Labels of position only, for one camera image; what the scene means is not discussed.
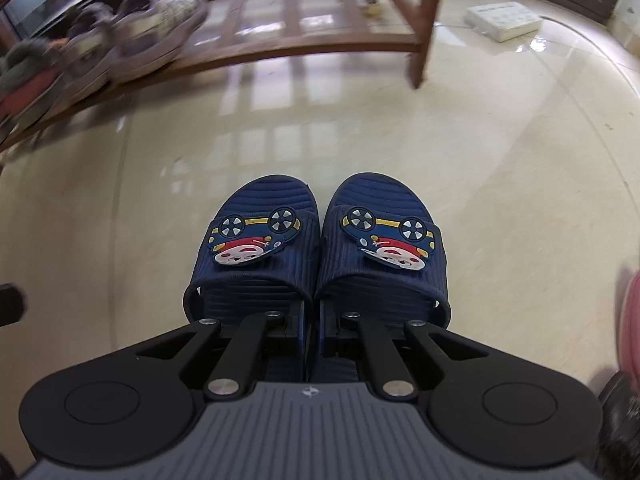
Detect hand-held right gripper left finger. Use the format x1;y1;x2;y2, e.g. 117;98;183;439
136;310;306;402

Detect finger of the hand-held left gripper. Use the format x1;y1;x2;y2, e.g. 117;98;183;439
0;282;27;328

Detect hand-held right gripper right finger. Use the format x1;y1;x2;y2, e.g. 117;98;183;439
320;310;493;402

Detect blue cartoon slipper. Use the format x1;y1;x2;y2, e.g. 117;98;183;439
314;172;451;383
182;174;321;383

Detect pink plush slipper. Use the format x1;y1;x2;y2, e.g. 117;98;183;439
0;40;63;131

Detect purple sneaker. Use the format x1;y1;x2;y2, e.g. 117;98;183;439
57;2;118;93
107;0;211;83

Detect pink rubber rain boot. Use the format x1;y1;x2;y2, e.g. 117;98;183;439
616;270;640;376

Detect wooden shoe rack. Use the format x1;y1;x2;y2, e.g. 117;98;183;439
0;0;451;161

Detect black shoe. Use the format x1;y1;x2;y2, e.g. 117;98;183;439
592;372;640;480

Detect white power strip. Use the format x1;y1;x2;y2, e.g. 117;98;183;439
462;1;543;43

